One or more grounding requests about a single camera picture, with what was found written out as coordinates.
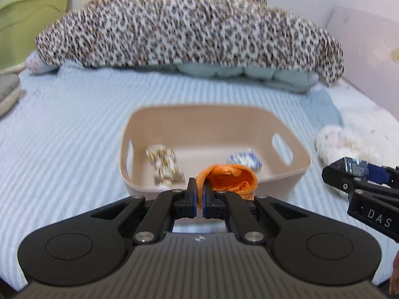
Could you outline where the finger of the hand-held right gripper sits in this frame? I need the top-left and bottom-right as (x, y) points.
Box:
(367, 162), (399, 189)
(322, 158), (399, 199)

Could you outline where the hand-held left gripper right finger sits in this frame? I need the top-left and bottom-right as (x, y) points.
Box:
(202, 183), (312, 245)

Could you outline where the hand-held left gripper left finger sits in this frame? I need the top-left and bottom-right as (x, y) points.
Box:
(90, 177), (198, 245)

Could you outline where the dark star-print box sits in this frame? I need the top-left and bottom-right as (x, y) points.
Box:
(342, 157), (370, 179)

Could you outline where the orange cloth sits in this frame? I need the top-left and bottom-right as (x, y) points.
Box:
(196, 163), (259, 201)

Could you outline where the blue-white patterned packet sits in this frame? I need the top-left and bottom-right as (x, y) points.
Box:
(227, 150), (263, 172)

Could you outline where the beige plastic storage bin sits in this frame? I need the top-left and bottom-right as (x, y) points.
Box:
(119, 105), (311, 204)

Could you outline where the white fluffy plush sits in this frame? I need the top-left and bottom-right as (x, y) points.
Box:
(315, 125), (392, 197)

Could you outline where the light teal cloth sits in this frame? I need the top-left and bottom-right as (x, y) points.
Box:
(304, 88), (344, 129)

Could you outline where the teal checked quilt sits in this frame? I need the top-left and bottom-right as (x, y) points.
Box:
(173, 62), (319, 94)

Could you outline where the blue striped bed sheet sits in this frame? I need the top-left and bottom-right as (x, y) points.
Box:
(0, 61), (399, 290)

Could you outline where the leopard print blanket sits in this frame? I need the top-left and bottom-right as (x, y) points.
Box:
(34, 0), (345, 87)

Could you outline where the pink floral pillow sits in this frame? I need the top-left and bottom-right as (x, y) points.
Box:
(25, 52), (52, 75)

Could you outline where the grey cushion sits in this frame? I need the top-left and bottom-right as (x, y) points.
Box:
(0, 74), (22, 118)

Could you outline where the green plastic cabinet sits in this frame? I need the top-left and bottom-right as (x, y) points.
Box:
(0, 0), (70, 72)

